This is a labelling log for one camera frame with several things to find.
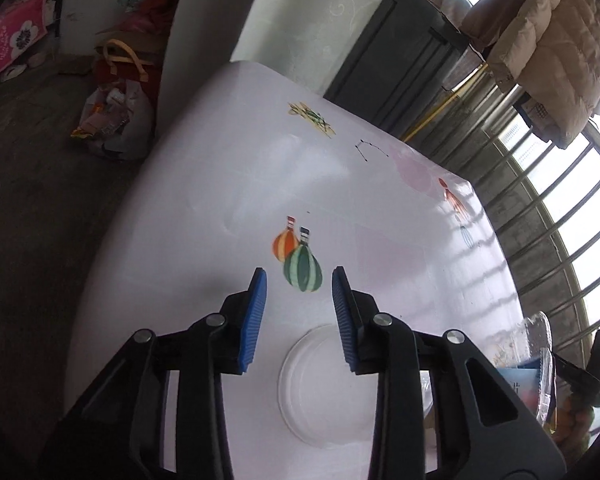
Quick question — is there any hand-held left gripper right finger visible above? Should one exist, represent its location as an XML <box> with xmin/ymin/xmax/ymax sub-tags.
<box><xmin>331</xmin><ymin>266</ymin><xmax>568</xmax><ymax>480</ymax></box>

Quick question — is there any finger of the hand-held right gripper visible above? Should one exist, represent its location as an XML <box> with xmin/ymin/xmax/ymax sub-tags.
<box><xmin>550</xmin><ymin>352</ymin><xmax>600</xmax><ymax>407</ymax></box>

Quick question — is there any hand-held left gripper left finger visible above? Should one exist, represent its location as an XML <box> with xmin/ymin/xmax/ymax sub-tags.
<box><xmin>37</xmin><ymin>266</ymin><xmax>268</xmax><ymax>480</ymax></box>

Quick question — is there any clear plastic box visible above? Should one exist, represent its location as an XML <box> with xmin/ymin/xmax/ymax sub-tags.
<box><xmin>516</xmin><ymin>311</ymin><xmax>557</xmax><ymax>413</ymax></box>

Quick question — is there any clear round plastic lid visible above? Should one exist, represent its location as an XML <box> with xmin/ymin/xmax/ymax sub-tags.
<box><xmin>278</xmin><ymin>323</ymin><xmax>382</xmax><ymax>447</ymax></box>

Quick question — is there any orange printed packet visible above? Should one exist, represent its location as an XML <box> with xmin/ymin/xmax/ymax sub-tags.
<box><xmin>547</xmin><ymin>392</ymin><xmax>598</xmax><ymax>453</ymax></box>

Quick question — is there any blue packet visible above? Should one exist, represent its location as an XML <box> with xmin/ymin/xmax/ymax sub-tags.
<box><xmin>496</xmin><ymin>366</ymin><xmax>542</xmax><ymax>412</ymax></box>

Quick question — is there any printed white tablecloth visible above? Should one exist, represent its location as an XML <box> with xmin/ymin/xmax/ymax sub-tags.
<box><xmin>62</xmin><ymin>60</ymin><xmax>542</xmax><ymax>480</ymax></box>

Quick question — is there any metal balcony railing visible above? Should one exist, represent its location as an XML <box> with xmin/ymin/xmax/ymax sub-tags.
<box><xmin>404</xmin><ymin>0</ymin><xmax>600</xmax><ymax>376</ymax></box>

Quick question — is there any yellow stick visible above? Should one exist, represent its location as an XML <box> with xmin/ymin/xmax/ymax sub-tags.
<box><xmin>401</xmin><ymin>79</ymin><xmax>482</xmax><ymax>143</ymax></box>

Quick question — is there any filled translucent plastic bag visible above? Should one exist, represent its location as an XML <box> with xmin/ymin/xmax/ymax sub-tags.
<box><xmin>71</xmin><ymin>84</ymin><xmax>155</xmax><ymax>162</ymax></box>

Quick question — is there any dark cabinet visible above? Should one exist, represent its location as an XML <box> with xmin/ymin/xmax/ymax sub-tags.
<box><xmin>324</xmin><ymin>0</ymin><xmax>474</xmax><ymax>134</ymax></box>

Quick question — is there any white patterned curtain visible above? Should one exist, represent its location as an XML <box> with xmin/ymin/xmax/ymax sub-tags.
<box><xmin>229</xmin><ymin>0</ymin><xmax>407</xmax><ymax>97</ymax></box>

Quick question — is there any beige padded jacket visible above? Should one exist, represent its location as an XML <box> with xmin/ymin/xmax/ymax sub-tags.
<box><xmin>461</xmin><ymin>0</ymin><xmax>600</xmax><ymax>149</ymax></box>

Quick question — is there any red cloth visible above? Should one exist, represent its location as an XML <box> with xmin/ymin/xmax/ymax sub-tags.
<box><xmin>122</xmin><ymin>0</ymin><xmax>177</xmax><ymax>35</ymax></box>

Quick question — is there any pink floral blanket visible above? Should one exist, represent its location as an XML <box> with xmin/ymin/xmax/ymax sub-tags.
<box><xmin>0</xmin><ymin>0</ymin><xmax>49</xmax><ymax>93</ymax></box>

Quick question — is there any red bag with yellow handles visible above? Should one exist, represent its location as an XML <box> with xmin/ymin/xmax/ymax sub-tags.
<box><xmin>94</xmin><ymin>38</ymin><xmax>162</xmax><ymax>107</ymax></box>

